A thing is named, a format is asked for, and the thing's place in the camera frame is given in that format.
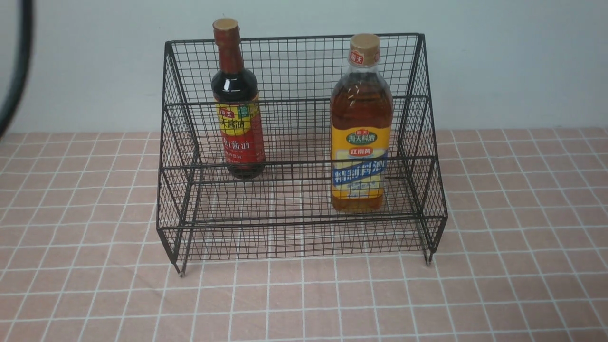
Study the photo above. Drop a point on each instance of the black wire mesh shelf rack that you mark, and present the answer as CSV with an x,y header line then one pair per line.
x,y
204,212

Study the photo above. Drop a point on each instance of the dark soy sauce bottle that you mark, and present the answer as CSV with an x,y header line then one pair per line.
x,y
236,92

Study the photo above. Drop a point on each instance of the pink checkered tablecloth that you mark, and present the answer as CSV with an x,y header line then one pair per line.
x,y
523,257

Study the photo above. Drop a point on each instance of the amber cooking wine bottle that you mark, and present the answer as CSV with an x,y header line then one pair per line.
x,y
361,115

